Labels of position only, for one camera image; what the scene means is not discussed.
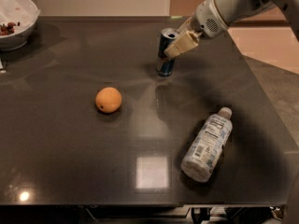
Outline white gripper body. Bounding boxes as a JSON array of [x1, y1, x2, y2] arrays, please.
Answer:
[[192, 0, 228, 39]]

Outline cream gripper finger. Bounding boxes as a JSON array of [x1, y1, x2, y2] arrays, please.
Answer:
[[164, 31, 200, 59], [178, 17, 194, 34]]

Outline red bull can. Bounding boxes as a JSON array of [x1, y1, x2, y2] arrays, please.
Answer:
[[156, 28, 178, 77]]

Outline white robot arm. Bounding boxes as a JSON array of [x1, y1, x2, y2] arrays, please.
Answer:
[[164, 0, 299, 59]]

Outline orange fruit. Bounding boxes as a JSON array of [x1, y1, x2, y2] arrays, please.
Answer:
[[95, 87, 122, 114]]

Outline clear plastic water bottle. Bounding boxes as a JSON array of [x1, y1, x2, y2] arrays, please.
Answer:
[[180, 107, 233, 183]]

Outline white bowl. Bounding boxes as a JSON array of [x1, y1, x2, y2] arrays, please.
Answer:
[[0, 0, 40, 51]]

